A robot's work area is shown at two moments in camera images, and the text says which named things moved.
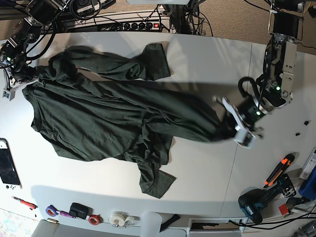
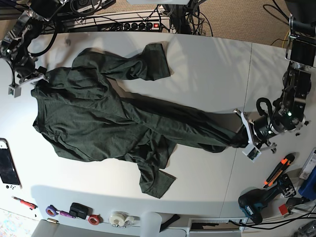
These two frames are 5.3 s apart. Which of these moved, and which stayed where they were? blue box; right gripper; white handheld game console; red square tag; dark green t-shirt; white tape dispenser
Moved: right gripper; dark green t-shirt
Stayed: white handheld game console; blue box; red square tag; white tape dispenser
